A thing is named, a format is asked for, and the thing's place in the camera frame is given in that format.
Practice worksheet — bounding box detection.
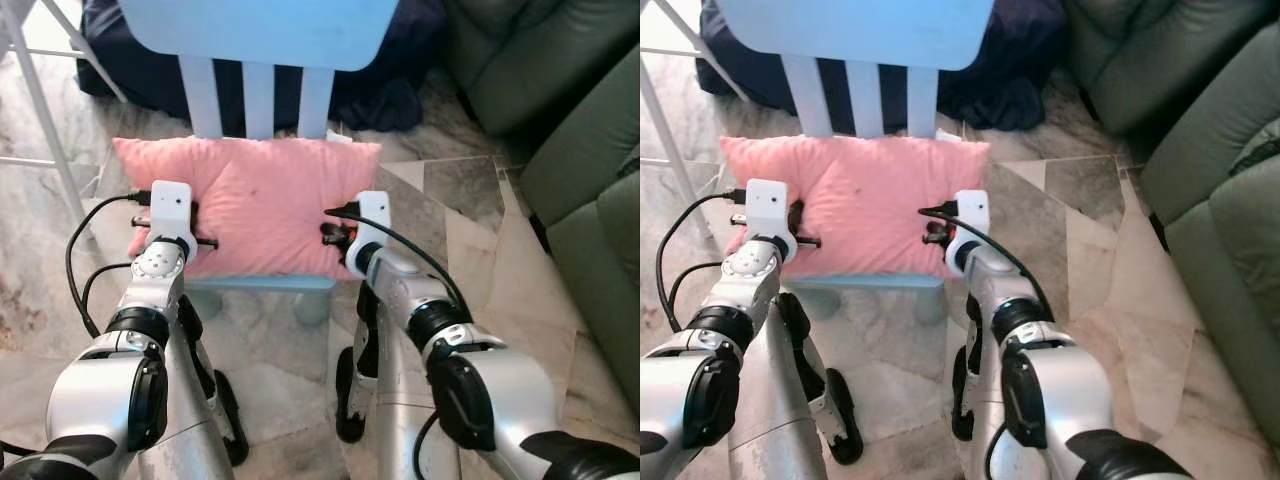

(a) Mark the pink pillow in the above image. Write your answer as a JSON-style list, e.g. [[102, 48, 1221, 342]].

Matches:
[[719, 130, 992, 280], [112, 130, 383, 280]]

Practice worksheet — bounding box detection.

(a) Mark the green leather sofa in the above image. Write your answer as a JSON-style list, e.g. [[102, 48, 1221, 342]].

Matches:
[[444, 0, 641, 411], [1062, 0, 1280, 451]]

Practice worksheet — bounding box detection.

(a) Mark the silver right robot leg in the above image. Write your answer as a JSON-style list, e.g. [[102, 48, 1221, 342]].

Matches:
[[334, 283, 463, 480], [949, 293, 1041, 480]]

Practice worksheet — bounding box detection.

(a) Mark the silver robot leg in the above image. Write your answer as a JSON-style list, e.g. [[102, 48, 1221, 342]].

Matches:
[[728, 290, 865, 480], [949, 293, 1041, 480], [334, 283, 463, 480], [140, 293, 252, 480]]

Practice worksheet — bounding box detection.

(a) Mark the silver left robot leg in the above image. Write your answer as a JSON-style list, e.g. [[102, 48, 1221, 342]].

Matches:
[[728, 290, 865, 480], [140, 293, 252, 480]]

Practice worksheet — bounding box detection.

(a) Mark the light blue wooden chair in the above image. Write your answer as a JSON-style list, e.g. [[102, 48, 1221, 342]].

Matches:
[[714, 0, 997, 327], [118, 0, 400, 327]]

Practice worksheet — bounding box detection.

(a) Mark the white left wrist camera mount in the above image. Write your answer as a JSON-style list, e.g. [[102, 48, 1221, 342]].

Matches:
[[744, 179, 800, 265], [148, 181, 198, 263]]

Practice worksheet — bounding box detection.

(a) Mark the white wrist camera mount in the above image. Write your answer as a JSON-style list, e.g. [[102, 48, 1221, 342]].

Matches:
[[343, 190, 392, 277], [945, 189, 992, 275], [148, 181, 198, 263], [744, 179, 800, 265]]

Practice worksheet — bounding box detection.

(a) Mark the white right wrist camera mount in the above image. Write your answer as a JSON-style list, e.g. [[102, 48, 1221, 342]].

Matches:
[[945, 189, 992, 275], [343, 190, 392, 277]]

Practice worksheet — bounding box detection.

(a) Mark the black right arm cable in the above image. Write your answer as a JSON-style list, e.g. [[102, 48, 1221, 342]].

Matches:
[[323, 203, 474, 319], [918, 203, 1057, 319]]

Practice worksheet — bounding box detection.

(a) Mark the short black left arm cable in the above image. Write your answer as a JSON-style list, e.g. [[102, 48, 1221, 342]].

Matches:
[[666, 261, 725, 311], [80, 262, 135, 313]]

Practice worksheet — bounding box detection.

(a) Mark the long black left arm cable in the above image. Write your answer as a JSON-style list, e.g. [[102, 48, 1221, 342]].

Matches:
[[64, 188, 153, 339], [655, 188, 748, 335]]

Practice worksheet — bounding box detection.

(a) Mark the white metal rack frame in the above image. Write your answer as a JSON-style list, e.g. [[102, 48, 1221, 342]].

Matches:
[[0, 0, 129, 229], [640, 0, 736, 226]]

